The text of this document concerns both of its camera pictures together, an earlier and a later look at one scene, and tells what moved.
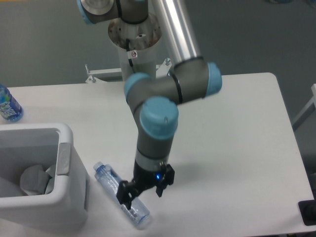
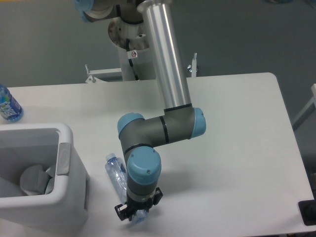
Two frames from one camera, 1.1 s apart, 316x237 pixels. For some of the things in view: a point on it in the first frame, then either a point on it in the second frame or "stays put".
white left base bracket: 114,75 stays put
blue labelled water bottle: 11,110 stays put
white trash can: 24,145 stays put
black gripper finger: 168,175 to 158,195
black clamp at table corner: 307,209 stays put
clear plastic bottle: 108,179 to 117,169
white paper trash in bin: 34,180 stays put
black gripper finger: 126,193 to 122,211
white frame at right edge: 310,107 stays put
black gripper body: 143,179 to 134,206
